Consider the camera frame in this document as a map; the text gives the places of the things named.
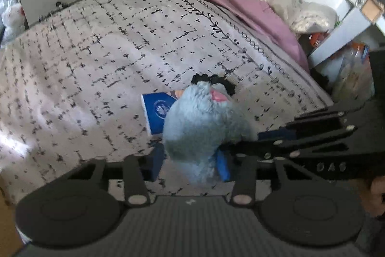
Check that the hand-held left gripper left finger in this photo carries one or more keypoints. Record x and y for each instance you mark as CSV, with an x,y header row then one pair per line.
x,y
157,162

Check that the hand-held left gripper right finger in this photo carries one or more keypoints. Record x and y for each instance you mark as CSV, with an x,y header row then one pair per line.
x,y
223,165

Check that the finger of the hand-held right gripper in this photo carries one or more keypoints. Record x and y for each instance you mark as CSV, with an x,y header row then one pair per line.
x,y
276,134
270,150

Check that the light blue plush toy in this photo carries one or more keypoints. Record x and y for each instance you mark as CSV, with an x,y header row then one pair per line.
x,y
204,130

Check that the person's right hand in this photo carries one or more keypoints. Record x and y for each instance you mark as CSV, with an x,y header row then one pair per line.
x,y
378,195

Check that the blue tissue packet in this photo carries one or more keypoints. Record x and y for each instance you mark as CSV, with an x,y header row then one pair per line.
x,y
156,111

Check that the black-and-white printed blanket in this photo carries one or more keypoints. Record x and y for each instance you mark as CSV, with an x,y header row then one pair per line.
x,y
90,64

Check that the pink bed sheet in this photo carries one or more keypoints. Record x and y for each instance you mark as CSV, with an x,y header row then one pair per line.
x,y
258,13

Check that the white crumpled plastic bag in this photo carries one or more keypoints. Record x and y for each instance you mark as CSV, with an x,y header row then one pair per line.
x,y
303,14

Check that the white storage shelf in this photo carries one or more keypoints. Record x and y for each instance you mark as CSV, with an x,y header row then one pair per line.
x,y
349,4

